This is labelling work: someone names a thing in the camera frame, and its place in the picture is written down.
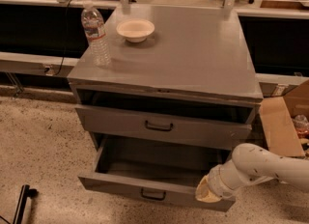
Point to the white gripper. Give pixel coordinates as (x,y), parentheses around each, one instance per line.
(216,181)

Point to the grey drawer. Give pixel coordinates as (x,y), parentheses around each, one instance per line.
(164,128)
(154,171)

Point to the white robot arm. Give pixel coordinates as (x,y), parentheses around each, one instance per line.
(251,165)

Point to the grey top drawer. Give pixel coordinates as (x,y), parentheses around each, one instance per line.
(164,128)

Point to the grey drawer cabinet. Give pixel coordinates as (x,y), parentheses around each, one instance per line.
(195,64)

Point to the cardboard box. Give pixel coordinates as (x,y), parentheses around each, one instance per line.
(277,112)

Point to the plastic bottle in box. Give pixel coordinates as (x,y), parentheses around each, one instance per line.
(301,126)

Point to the white bowl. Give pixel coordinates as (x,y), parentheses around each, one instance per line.
(135,30)

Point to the black stand foot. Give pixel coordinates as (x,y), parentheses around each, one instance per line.
(26,193)

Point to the clear plastic water bottle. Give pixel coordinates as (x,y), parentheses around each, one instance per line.
(94,29)

